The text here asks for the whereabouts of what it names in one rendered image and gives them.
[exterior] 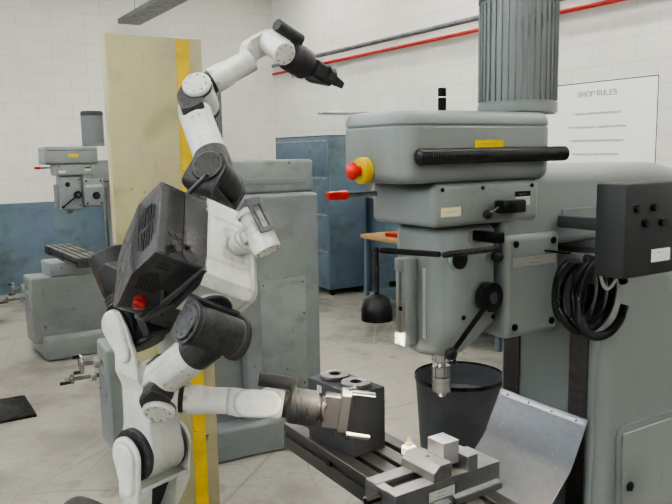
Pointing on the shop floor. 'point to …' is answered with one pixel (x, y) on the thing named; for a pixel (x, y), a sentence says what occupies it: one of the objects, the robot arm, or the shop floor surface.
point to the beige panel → (137, 82)
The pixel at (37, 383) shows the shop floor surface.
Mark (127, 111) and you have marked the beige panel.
